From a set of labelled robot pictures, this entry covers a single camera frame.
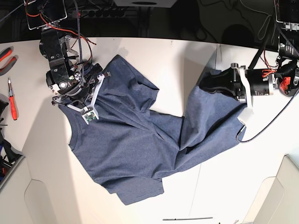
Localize red grey pliers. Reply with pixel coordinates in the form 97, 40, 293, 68
0, 46, 18, 76

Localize orange handled screwdriver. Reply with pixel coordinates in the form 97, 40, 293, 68
8, 78, 18, 120

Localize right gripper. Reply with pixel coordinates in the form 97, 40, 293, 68
52, 63, 103, 105

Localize dark clutter at left edge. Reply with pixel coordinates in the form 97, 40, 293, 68
0, 94, 23, 184

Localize blue grey t-shirt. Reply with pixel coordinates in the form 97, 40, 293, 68
60, 56, 245, 205

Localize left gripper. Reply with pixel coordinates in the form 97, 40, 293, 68
199, 69, 275, 103

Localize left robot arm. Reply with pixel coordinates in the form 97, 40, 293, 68
199, 0, 299, 103

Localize black power strip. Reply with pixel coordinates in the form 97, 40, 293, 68
79, 8, 127, 19

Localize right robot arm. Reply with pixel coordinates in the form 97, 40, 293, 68
24, 0, 102, 109

